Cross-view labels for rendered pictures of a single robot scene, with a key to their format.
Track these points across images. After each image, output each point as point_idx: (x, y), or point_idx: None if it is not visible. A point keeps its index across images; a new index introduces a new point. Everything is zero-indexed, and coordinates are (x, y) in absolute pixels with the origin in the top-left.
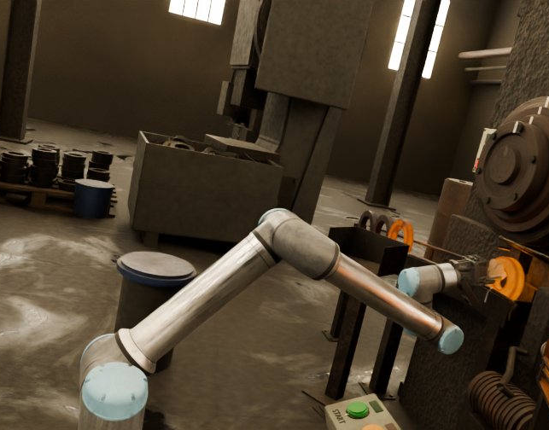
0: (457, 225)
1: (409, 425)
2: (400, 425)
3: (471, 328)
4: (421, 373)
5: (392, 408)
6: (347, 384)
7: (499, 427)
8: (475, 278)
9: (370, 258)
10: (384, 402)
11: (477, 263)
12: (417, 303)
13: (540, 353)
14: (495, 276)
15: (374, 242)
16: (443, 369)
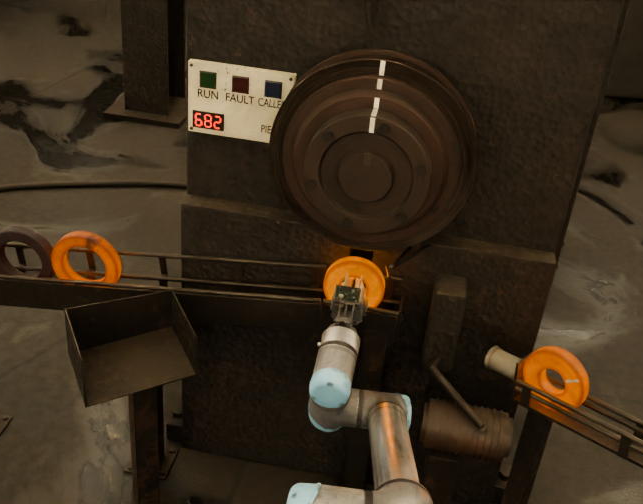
0: (203, 218)
1: (234, 468)
2: (232, 478)
3: (294, 338)
4: (215, 406)
5: (194, 465)
6: (122, 490)
7: (484, 456)
8: (360, 318)
9: (113, 338)
10: (179, 466)
11: (362, 302)
12: (400, 422)
13: (454, 354)
14: (361, 293)
15: (110, 315)
16: (260, 392)
